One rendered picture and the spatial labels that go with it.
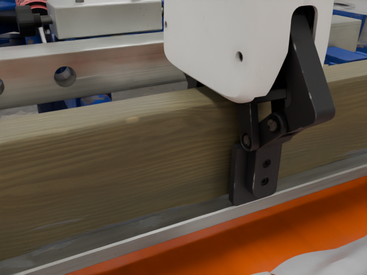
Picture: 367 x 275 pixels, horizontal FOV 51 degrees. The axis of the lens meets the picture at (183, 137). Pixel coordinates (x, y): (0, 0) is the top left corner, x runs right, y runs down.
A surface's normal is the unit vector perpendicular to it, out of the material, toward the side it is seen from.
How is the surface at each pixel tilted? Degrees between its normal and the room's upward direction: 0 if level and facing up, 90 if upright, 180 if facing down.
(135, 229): 0
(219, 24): 90
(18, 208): 90
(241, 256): 0
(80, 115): 0
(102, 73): 90
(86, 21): 90
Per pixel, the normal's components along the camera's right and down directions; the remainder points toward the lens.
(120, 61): 0.43, 0.41
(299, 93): -0.90, 0.20
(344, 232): 0.00, -0.89
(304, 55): 0.35, -0.20
